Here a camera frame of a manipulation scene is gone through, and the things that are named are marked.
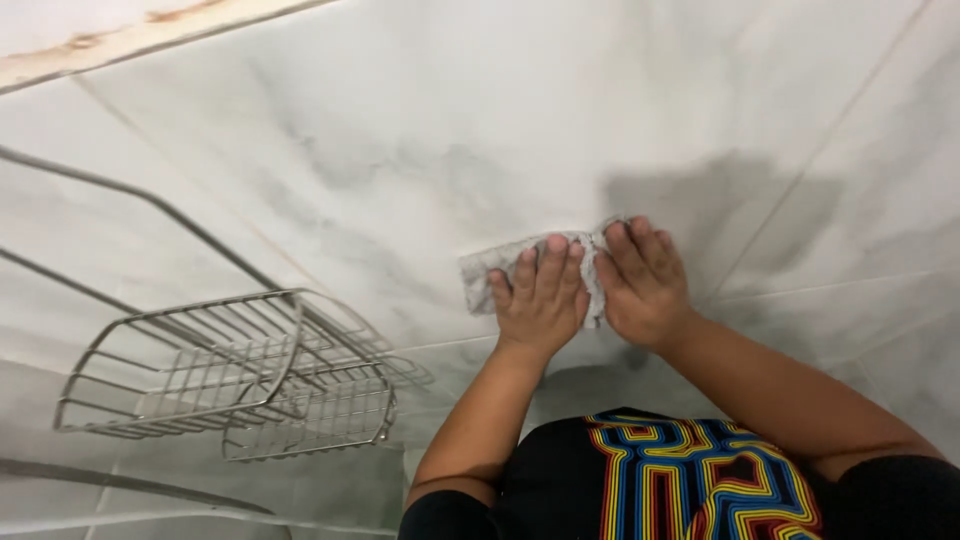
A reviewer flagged person's left hand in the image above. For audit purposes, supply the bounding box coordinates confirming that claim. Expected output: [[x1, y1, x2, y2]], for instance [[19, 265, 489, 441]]
[[487, 234, 591, 357]]

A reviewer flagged person's right hand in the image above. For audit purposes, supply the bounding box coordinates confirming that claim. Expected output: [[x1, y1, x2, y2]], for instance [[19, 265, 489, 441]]
[[593, 216, 692, 351]]

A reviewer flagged black shirt with striped print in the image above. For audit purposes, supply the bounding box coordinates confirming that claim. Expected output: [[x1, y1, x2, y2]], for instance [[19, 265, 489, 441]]
[[397, 407, 960, 540]]

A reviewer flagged metal wire shower caddy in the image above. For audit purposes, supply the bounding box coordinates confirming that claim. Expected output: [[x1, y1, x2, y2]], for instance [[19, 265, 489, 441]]
[[0, 144, 436, 463]]

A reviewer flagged grey cleaning cloth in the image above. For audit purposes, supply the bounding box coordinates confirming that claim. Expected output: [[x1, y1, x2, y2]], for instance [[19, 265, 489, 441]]
[[458, 216, 630, 330]]

